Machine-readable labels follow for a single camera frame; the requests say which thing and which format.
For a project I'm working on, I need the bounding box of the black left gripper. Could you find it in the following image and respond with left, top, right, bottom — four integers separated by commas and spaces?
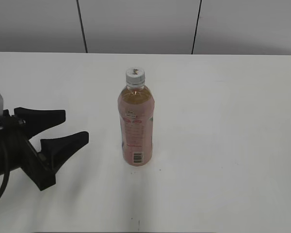
0, 107, 89, 191

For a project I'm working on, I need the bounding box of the pink label oolong tea bottle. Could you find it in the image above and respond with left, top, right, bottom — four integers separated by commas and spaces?
117, 83, 155, 166

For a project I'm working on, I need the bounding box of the white bottle cap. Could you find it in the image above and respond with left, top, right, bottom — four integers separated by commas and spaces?
125, 67, 146, 86

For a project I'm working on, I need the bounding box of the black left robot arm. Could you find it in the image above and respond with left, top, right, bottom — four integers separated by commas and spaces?
0, 107, 89, 191

